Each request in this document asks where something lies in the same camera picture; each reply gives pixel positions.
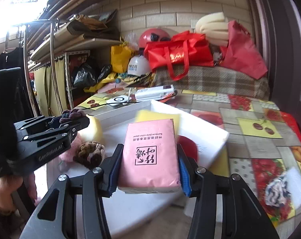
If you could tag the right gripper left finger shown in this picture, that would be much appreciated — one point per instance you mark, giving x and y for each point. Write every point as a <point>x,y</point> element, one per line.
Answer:
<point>55,215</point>

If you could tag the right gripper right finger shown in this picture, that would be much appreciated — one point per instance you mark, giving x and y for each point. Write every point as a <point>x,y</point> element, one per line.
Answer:
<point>243,215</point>

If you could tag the black white patterned cloth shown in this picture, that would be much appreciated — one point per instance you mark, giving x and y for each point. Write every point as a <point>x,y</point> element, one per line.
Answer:
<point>276,193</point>

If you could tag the pink fluffy plush toy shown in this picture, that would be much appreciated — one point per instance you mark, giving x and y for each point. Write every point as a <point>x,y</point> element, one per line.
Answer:
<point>68,155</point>

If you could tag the white foam block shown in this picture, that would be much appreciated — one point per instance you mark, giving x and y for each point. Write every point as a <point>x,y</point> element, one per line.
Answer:
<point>293,179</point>

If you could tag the red plush ball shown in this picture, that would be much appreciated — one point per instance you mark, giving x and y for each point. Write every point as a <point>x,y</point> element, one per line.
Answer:
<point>189,147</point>

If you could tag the pink tissue pack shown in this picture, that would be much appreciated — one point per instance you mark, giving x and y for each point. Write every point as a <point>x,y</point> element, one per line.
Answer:
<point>149,160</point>

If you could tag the purple blue knitted scrunchie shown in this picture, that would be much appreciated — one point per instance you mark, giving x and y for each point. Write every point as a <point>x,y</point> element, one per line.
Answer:
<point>70,115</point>

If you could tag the person's left hand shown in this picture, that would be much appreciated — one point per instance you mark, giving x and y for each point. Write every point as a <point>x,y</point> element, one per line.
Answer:
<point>8,184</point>

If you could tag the fruit pattern tablecloth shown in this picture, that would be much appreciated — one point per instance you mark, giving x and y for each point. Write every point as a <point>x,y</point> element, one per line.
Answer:
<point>254,154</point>

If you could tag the pale yellow sponge piece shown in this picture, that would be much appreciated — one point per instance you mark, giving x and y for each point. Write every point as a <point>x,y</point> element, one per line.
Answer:
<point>92,133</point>

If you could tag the black plastic bag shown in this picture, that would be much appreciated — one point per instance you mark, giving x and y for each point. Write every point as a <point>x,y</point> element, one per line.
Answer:
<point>85,75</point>

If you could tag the round white charger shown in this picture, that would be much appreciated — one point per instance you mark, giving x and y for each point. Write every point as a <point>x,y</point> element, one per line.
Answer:
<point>118,101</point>

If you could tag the red plastic bag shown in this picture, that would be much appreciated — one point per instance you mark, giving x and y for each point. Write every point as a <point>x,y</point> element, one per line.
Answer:
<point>292,123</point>

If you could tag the white cardboard tray box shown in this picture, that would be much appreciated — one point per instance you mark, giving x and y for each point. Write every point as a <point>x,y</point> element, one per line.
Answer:
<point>125,212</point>

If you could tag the yellow shopping bag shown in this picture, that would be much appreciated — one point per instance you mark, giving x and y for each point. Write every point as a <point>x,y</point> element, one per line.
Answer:
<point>120,56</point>

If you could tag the plaid covered bench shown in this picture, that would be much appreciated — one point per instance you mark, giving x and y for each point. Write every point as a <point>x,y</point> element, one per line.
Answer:
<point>216,79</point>

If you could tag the white rectangular device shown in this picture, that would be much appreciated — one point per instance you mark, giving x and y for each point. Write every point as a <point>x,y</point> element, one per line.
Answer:
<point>154,93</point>

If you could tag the white helmet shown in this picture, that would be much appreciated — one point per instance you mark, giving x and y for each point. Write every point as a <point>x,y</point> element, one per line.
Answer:
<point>138,66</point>

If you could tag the dark red fabric bag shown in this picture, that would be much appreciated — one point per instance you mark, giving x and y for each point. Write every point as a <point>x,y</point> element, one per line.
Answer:
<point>241,53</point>

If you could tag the shiny red tote bag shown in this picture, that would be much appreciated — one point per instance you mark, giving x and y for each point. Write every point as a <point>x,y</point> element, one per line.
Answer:
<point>179,54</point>

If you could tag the red helmet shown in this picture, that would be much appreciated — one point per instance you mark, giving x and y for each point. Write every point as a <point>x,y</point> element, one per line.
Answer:
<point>152,35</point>

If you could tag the cream foam cushion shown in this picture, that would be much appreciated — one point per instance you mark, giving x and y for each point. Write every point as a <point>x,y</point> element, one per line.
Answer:
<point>215,27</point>

